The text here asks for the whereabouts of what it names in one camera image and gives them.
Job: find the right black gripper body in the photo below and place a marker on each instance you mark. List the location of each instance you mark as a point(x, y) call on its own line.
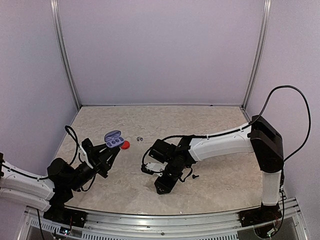
point(174, 171)

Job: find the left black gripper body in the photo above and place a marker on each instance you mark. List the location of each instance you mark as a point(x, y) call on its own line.
point(96, 163)

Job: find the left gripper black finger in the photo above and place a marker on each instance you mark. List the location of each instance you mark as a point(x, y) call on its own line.
point(101, 150)
point(109, 157)

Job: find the purple earbud charging case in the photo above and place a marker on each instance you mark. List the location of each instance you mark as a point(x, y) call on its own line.
point(114, 139)

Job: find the silver earbud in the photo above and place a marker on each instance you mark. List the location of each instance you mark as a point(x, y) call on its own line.
point(139, 139)

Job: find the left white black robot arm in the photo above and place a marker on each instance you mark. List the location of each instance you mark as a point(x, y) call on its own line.
point(62, 180)

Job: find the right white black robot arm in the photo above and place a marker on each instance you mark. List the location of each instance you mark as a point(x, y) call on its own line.
point(257, 137)

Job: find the red round charging case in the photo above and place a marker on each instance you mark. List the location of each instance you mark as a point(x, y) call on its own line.
point(126, 145)

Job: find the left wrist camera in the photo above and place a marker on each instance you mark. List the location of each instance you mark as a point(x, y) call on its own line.
point(86, 150)

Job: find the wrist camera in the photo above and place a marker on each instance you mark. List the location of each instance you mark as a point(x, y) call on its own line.
point(86, 150)
point(162, 152)

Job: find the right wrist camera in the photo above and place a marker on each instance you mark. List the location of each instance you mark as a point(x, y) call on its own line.
point(162, 152)

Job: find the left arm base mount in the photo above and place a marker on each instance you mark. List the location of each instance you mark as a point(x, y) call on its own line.
point(66, 216)

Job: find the front aluminium rail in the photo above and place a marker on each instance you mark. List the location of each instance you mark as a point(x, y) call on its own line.
point(101, 225)

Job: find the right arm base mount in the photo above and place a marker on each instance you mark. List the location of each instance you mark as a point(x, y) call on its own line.
point(259, 215)

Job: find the right aluminium frame post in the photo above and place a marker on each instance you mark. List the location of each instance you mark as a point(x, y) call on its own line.
point(267, 4)

